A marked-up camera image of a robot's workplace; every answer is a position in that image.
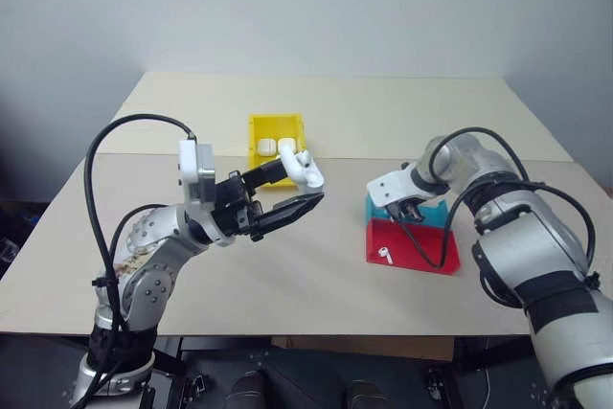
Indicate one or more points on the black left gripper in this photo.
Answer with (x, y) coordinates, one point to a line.
(232, 210)

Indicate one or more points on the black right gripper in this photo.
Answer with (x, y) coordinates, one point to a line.
(421, 202)

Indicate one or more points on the white earbud case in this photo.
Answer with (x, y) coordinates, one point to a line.
(286, 144)
(265, 146)
(306, 174)

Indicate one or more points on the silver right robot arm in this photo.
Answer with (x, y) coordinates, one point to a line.
(527, 236)

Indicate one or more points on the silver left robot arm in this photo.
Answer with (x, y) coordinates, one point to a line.
(153, 241)

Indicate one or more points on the teal plastic bin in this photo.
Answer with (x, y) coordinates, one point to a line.
(378, 210)

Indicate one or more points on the red plastic bin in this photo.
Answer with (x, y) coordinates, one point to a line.
(412, 248)

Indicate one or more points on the closed white earbud case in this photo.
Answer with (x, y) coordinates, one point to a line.
(265, 146)
(286, 144)

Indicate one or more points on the yellow plastic bin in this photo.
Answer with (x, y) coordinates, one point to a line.
(268, 129)

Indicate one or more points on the white earbud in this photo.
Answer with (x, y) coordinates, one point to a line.
(385, 255)

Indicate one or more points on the brown cardboard panel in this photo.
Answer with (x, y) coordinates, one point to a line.
(364, 347)

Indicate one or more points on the dark rounded shape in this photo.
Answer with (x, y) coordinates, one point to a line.
(246, 390)
(364, 395)

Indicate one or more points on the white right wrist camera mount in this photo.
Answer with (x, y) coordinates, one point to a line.
(385, 186)

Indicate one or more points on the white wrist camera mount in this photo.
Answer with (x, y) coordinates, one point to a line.
(188, 162)
(385, 186)

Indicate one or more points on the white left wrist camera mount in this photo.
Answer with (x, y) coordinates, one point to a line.
(188, 162)

